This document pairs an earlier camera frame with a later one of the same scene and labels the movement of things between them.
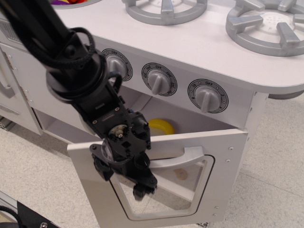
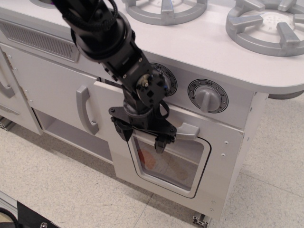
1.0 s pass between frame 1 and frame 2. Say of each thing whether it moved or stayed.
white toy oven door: moved
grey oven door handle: moved
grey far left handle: stayed
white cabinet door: stayed
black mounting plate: stayed
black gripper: moved
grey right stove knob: stayed
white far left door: stayed
